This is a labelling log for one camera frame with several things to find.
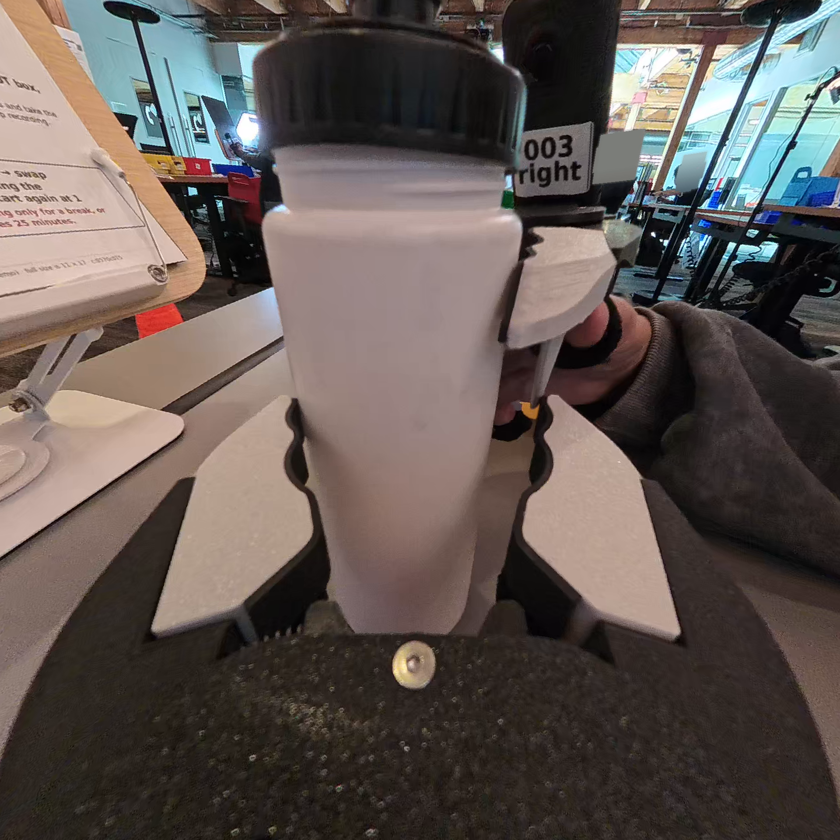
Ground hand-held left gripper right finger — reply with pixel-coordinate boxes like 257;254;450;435
497;395;682;647

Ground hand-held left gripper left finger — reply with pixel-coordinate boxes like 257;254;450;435
151;395;331;644

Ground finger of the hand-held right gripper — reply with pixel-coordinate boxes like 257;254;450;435
497;226;619;350

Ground black bottle lid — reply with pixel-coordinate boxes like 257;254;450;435
252;0;526;165

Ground white plastic bottle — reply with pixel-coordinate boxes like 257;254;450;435
261;144;525;636

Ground person's right forearm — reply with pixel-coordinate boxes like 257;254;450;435
594;301;840;578

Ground orange traffic cone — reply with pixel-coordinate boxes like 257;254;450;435
134;303;185;339

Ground blue background bins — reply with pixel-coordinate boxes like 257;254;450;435
755;167;840;221

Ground red chair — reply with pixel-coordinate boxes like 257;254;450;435
226;174;263;224

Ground printed instruction sheet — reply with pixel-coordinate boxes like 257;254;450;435
0;13;188;299

